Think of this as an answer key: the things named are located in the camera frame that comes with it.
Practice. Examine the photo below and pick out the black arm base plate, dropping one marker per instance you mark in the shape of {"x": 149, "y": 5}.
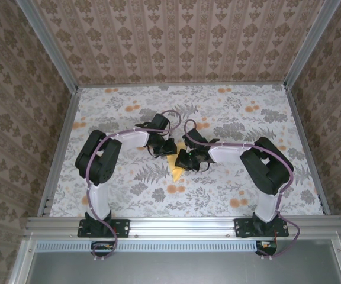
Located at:
{"x": 123, "y": 227}
{"x": 241, "y": 227}

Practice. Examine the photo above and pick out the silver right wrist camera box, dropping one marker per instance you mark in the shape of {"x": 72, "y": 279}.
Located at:
{"x": 193, "y": 130}

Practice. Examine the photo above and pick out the wide aluminium mounting rail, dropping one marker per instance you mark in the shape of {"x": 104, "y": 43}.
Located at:
{"x": 182, "y": 226}

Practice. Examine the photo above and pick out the aluminium frame post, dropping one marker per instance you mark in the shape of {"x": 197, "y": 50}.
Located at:
{"x": 309, "y": 44}
{"x": 54, "y": 50}

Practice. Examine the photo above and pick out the grey metal panel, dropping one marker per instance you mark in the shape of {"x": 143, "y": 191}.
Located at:
{"x": 182, "y": 269}

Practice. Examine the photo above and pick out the aluminium table edge rail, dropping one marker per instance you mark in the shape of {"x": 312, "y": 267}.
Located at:
{"x": 66, "y": 124}
{"x": 182, "y": 85}
{"x": 298, "y": 124}

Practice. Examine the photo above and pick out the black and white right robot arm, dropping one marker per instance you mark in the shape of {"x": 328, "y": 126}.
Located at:
{"x": 265, "y": 168}

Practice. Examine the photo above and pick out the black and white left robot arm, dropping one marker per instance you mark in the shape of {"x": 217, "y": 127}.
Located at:
{"x": 99, "y": 165}

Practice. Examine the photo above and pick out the floral patterned table mat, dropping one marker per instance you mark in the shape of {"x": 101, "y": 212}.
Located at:
{"x": 158, "y": 103}

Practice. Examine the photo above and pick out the yellow cloth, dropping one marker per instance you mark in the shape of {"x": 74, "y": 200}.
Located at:
{"x": 176, "y": 174}

